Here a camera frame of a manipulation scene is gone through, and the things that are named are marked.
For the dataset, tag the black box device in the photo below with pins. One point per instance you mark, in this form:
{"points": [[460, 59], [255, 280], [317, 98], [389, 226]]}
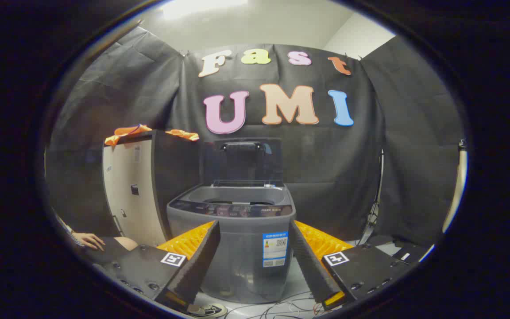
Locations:
{"points": [[414, 252]]}

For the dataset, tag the black backdrop cloth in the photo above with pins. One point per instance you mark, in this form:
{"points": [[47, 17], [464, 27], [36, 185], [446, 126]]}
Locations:
{"points": [[326, 155]]}

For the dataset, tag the white stand pole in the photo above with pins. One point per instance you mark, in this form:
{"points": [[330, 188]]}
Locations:
{"points": [[458, 186]]}

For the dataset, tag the beige cabinet with dark side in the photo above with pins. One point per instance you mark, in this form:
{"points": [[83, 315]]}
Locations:
{"points": [[126, 221]]}

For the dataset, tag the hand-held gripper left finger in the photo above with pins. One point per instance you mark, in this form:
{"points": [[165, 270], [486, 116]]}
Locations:
{"points": [[199, 261]]}

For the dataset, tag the black and white sneaker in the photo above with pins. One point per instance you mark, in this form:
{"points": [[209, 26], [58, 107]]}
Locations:
{"points": [[210, 310]]}

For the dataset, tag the grey washing machine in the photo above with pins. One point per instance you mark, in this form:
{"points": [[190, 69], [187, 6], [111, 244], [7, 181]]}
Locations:
{"points": [[246, 239]]}

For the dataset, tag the person's leg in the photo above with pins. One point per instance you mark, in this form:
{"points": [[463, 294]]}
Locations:
{"points": [[124, 243]]}

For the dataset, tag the orange polo shirt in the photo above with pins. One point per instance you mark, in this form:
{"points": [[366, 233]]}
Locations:
{"points": [[124, 131]]}

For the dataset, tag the black light stand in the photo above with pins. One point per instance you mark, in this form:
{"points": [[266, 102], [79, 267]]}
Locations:
{"points": [[373, 212]]}

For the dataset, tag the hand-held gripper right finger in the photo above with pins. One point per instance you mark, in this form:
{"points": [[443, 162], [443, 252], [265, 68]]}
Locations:
{"points": [[308, 266]]}

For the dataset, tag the dark glass washing machine lid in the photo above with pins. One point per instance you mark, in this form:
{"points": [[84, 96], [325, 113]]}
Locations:
{"points": [[242, 164]]}

